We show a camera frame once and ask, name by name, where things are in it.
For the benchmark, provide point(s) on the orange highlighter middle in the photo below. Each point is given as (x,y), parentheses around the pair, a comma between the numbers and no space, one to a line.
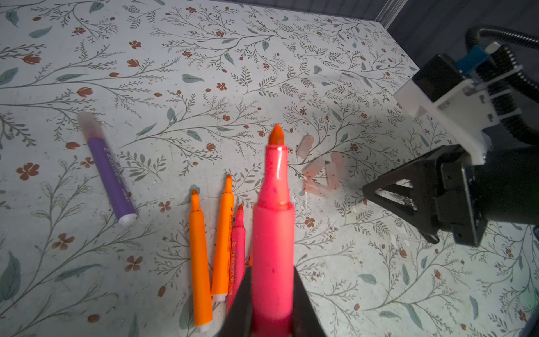
(221,268)

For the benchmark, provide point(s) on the translucent pink pen cap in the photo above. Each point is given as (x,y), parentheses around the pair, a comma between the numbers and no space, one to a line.
(305,146)

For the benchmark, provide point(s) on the purple highlighter pen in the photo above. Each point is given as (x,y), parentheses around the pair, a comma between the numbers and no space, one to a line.
(105,163)

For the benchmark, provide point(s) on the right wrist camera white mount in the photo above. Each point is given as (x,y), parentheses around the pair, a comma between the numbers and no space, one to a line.
(442,89)

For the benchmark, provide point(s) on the orange highlighter far left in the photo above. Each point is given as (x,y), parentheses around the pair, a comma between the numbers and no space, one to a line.
(201,286)

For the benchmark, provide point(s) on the pink highlighter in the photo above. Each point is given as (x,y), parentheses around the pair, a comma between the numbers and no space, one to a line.
(237,257)
(273,244)

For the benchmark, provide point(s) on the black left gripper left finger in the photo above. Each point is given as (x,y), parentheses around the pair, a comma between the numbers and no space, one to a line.
(239,320)

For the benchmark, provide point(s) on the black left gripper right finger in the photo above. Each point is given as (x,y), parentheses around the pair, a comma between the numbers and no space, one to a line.
(305,322)

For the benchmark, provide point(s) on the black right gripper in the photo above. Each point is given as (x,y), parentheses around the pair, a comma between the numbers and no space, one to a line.
(503,189)

